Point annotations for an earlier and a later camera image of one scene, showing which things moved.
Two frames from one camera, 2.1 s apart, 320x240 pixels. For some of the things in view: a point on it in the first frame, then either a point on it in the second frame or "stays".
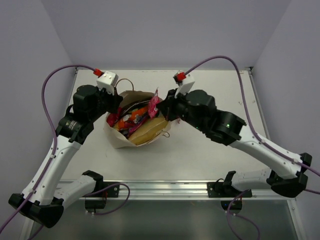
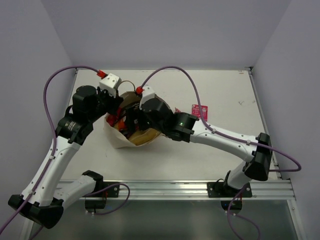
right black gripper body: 178,107 to 141,114
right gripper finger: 163,108 to 144,124
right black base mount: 220,189 stays
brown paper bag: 128,98 stays
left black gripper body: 111,101 stays
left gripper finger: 115,106 stays
